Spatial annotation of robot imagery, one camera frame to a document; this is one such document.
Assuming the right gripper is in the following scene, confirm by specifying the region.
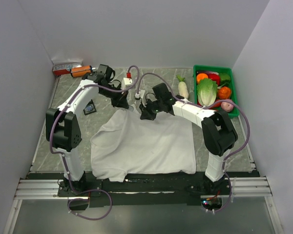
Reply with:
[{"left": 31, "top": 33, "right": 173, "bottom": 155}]
[{"left": 140, "top": 97, "right": 164, "bottom": 121}]

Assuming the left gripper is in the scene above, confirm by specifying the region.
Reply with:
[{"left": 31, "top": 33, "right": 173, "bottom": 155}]
[{"left": 100, "top": 83, "right": 129, "bottom": 109}]

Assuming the white t-shirt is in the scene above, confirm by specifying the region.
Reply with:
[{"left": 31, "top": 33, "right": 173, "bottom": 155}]
[{"left": 90, "top": 109, "right": 196, "bottom": 182}]

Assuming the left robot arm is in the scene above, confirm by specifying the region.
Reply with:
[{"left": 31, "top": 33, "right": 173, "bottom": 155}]
[{"left": 45, "top": 64, "right": 133, "bottom": 196}]

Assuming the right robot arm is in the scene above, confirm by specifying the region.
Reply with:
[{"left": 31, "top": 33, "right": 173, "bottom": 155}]
[{"left": 139, "top": 83, "right": 238, "bottom": 195}]

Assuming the white toy radish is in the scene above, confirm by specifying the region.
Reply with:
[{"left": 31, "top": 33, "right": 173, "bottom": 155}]
[{"left": 176, "top": 75, "right": 189, "bottom": 99}]

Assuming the toy napa cabbage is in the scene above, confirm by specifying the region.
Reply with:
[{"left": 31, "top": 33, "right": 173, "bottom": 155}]
[{"left": 197, "top": 78, "right": 218, "bottom": 106}]

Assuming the orange toy fruit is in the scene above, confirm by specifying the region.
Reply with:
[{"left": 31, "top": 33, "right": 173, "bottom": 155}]
[{"left": 196, "top": 73, "right": 209, "bottom": 84}]

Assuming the orange tube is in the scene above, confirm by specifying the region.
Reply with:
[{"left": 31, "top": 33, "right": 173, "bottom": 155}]
[{"left": 70, "top": 65, "right": 95, "bottom": 78}]

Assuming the toy carrot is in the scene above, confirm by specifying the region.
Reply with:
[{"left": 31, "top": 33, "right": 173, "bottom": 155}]
[{"left": 211, "top": 99, "right": 221, "bottom": 109}]

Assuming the red toy pepper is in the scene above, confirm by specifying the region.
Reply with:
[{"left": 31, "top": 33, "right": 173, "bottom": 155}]
[{"left": 208, "top": 73, "right": 221, "bottom": 86}]

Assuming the orange toy pumpkin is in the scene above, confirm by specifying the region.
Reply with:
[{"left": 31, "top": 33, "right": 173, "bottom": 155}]
[{"left": 217, "top": 86, "right": 232, "bottom": 99}]

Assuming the pink toy onion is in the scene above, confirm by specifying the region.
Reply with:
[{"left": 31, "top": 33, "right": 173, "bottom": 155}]
[{"left": 221, "top": 99, "right": 234, "bottom": 113}]

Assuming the red white box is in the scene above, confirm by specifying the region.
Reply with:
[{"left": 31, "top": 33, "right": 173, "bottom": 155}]
[{"left": 52, "top": 62, "right": 83, "bottom": 76}]

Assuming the green toy pepper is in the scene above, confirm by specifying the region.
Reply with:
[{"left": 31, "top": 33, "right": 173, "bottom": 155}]
[{"left": 219, "top": 73, "right": 231, "bottom": 85}]

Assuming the green plastic crate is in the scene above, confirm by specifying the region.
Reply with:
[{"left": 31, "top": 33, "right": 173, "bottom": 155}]
[{"left": 192, "top": 64, "right": 240, "bottom": 120}]

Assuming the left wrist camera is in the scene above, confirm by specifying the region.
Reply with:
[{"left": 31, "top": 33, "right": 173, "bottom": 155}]
[{"left": 121, "top": 72, "right": 133, "bottom": 90}]

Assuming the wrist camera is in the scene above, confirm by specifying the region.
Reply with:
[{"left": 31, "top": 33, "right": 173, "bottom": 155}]
[
  {"left": 134, "top": 90, "right": 146, "bottom": 106},
  {"left": 121, "top": 72, "right": 133, "bottom": 90}
]

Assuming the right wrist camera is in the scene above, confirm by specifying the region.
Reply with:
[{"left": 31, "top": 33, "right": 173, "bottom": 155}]
[{"left": 134, "top": 90, "right": 146, "bottom": 106}]

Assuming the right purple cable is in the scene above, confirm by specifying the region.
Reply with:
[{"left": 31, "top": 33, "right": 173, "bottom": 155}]
[{"left": 135, "top": 72, "right": 251, "bottom": 214}]

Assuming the purple cable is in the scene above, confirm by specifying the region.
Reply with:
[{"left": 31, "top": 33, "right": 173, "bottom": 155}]
[
  {"left": 135, "top": 72, "right": 251, "bottom": 214},
  {"left": 49, "top": 65, "right": 140, "bottom": 221}
]

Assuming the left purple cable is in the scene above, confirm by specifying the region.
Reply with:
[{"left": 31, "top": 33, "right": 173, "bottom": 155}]
[{"left": 49, "top": 65, "right": 140, "bottom": 221}]

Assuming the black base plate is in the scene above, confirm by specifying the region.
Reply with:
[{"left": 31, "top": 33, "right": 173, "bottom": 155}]
[{"left": 58, "top": 172, "right": 258, "bottom": 208}]

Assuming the aluminium rail frame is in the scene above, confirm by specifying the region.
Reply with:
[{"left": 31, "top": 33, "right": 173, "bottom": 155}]
[{"left": 2, "top": 148, "right": 285, "bottom": 234}]

